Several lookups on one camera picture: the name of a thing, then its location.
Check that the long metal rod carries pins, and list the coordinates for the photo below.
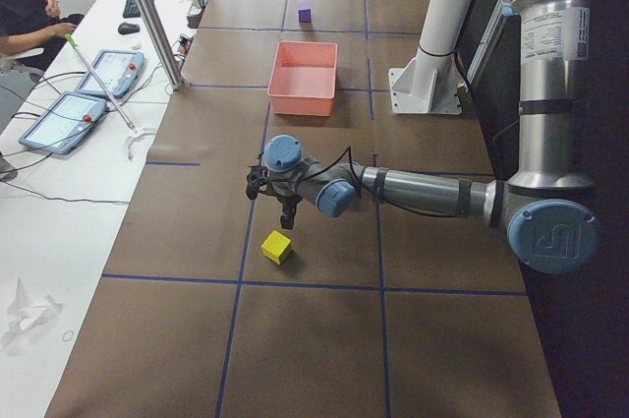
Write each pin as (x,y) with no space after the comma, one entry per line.
(135,131)

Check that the teach pendant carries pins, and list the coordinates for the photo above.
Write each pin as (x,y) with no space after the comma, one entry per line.
(65,124)
(118,69)

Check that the pink plastic bin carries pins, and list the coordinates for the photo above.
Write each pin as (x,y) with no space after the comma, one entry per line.
(303,78)

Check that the yellow foam block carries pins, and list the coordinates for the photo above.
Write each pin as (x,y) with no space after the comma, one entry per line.
(276,247)

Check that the white mast base bracket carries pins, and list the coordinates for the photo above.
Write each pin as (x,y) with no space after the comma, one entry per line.
(426,85)

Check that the far teach pendant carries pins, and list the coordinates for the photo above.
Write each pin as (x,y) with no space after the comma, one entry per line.
(118,69)

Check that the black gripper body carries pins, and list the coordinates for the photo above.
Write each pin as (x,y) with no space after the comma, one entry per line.
(286,203)

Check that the purple foam block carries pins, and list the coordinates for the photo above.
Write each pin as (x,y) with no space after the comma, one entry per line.
(304,13)

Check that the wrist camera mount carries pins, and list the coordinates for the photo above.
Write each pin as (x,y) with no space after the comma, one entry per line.
(258,183)

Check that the aluminium frame post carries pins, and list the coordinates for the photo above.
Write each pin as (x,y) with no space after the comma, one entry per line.
(160,43)

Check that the crumpled white tissue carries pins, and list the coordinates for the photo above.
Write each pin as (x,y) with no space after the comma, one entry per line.
(20,315)

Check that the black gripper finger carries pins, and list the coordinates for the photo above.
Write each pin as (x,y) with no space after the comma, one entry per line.
(287,219)

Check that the near teach pendant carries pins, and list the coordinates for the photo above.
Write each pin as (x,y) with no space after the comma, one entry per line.
(65,124)

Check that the seated person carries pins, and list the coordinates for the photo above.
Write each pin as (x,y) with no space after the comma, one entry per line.
(31,24)

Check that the black computer mouse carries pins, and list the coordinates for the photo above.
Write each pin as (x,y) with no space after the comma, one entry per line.
(128,28)

